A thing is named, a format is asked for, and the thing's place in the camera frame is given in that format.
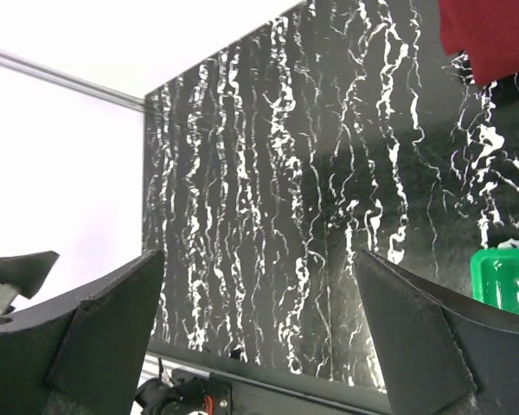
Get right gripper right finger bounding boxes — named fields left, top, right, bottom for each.
left=355, top=251, right=519, bottom=414

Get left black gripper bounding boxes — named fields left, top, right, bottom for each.
left=0, top=251, right=60, bottom=317

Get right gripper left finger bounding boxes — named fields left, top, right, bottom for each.
left=0, top=251, right=164, bottom=414

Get dark red t-shirt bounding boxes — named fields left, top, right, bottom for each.
left=438, top=0, right=519, bottom=86

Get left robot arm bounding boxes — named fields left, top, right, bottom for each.
left=0, top=251, right=224, bottom=414

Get green plastic tray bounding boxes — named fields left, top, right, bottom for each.
left=470, top=247, right=519, bottom=316

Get left aluminium frame post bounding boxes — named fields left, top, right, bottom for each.
left=0, top=49, right=150, bottom=113

